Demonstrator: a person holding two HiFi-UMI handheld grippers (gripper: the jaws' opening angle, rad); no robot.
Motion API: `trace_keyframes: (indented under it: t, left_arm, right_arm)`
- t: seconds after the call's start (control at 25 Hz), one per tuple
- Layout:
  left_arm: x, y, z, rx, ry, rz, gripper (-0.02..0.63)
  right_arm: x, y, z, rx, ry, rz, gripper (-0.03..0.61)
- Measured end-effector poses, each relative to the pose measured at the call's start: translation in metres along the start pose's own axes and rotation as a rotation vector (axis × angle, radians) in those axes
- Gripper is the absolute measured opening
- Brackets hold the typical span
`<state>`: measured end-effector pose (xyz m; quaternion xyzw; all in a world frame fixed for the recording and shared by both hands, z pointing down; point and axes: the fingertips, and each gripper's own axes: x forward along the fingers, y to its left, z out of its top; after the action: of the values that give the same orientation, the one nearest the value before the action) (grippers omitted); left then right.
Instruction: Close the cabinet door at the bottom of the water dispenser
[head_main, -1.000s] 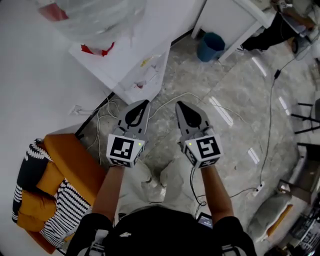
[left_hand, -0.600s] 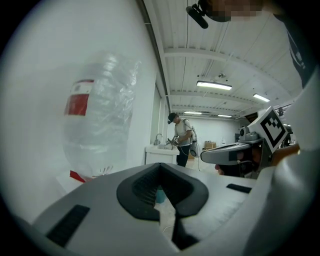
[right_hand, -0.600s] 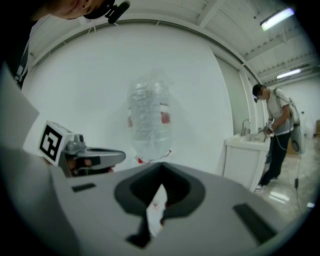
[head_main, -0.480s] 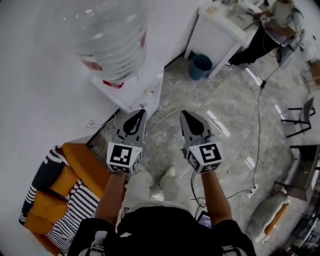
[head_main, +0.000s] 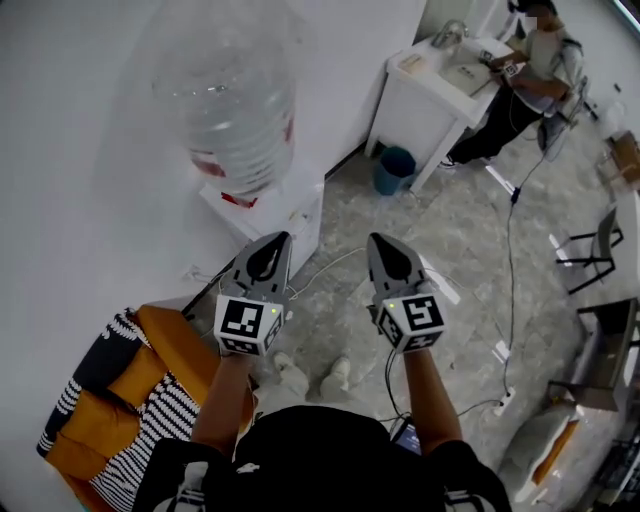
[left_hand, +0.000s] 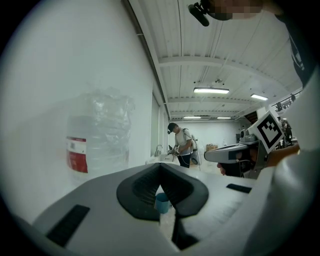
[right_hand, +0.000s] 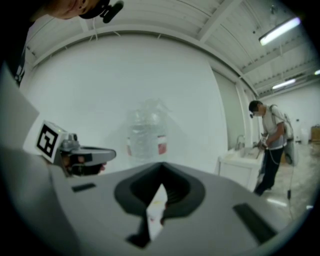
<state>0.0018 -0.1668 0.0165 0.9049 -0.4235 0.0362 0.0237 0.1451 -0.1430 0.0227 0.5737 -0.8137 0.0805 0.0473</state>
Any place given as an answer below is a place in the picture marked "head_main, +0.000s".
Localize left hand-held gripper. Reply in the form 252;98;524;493
213;231;293;357

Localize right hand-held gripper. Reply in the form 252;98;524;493
366;232;447;355

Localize white water dispenser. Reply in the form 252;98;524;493
198;159;326;279

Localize person's right forearm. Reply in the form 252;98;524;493
402;344;464;451

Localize person's left forearm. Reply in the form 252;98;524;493
191;349;254;454

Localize clear large water jug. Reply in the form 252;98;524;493
152;9;297;199

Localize blue waste bin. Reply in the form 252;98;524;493
373;145;417;196

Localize orange sofa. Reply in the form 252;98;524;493
37;304;251;512

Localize person's beige trousers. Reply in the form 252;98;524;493
249;362;351;416

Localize white side table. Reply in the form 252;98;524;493
364;34;516;194

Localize white power strip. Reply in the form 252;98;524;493
492;389;516;419

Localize black white striped blanket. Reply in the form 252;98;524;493
35;307;201;512

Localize person's black shirt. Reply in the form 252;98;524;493
134;404;514;512

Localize grey orange cushion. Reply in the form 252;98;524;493
499;404;584;504

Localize grey brown chair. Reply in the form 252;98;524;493
547;297;640;414

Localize silver faucet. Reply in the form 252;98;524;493
430;19;470;50

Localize brown cardboard box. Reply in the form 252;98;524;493
597;129;640;191

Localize long black cable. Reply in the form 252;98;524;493
502;149;549;396

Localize thin black cable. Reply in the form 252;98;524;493
382;347;501;426

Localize black frame chair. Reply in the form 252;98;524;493
554;207;626;296

